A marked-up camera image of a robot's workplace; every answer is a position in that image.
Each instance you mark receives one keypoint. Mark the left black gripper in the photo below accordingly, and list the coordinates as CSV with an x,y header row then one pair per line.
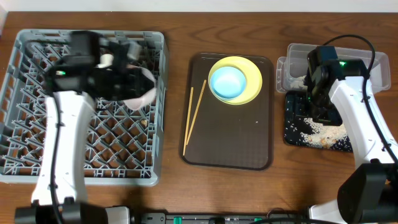
x,y
131,83

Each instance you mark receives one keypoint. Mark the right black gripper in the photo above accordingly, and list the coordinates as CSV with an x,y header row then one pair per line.
x,y
331,117

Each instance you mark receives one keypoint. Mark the pink white bowl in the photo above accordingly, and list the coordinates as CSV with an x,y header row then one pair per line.
x,y
148,96

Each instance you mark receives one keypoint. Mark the white plastic cup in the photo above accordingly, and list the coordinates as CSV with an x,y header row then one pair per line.
x,y
106,60

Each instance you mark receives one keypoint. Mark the wooden chopstick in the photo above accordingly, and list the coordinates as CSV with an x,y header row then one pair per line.
x,y
188,120
189,133

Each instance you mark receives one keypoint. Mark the yellow round plate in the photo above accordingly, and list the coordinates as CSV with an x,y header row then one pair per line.
x,y
253,78

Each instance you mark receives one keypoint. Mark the light blue bowl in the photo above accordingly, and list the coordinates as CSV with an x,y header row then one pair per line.
x,y
227,83

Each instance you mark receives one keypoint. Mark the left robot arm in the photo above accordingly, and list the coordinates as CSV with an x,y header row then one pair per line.
x,y
60,193

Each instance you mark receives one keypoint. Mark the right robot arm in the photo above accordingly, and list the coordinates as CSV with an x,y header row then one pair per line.
x,y
340,92

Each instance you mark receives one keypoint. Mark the grey plastic dishwasher rack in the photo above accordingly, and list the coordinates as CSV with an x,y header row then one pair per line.
x,y
124,147

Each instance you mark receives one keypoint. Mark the spilled rice pile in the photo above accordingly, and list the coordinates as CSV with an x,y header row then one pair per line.
x,y
323,133

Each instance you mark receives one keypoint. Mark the black rectangular tray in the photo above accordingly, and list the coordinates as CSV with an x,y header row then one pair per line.
x,y
295,130

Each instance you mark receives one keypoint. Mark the crumpled white tissue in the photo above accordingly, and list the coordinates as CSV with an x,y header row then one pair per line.
x,y
298,84

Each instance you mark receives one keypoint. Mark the clear plastic bin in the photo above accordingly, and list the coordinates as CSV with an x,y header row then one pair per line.
x,y
295,64

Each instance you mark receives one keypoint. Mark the dark brown serving tray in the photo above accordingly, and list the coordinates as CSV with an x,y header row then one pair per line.
x,y
232,136

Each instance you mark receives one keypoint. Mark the black rail with green clips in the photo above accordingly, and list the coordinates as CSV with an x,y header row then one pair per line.
x,y
194,218

